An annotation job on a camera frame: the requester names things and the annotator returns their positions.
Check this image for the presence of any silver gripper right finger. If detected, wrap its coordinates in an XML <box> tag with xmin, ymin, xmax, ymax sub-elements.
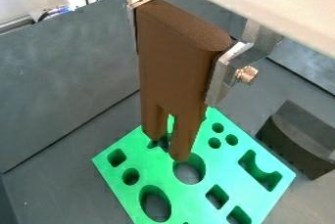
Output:
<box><xmin>204</xmin><ymin>20</ymin><xmax>283</xmax><ymax>107</ymax></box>

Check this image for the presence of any brown two-pronged peg object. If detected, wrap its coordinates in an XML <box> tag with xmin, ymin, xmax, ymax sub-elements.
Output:
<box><xmin>137</xmin><ymin>0</ymin><xmax>232</xmax><ymax>161</ymax></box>

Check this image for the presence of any dark grey block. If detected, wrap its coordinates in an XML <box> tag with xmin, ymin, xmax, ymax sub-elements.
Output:
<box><xmin>257</xmin><ymin>100</ymin><xmax>335</xmax><ymax>180</ymax></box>

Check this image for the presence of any green shape-sorting board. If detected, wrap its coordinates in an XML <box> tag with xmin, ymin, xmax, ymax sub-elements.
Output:
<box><xmin>93</xmin><ymin>108</ymin><xmax>297</xmax><ymax>224</ymax></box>

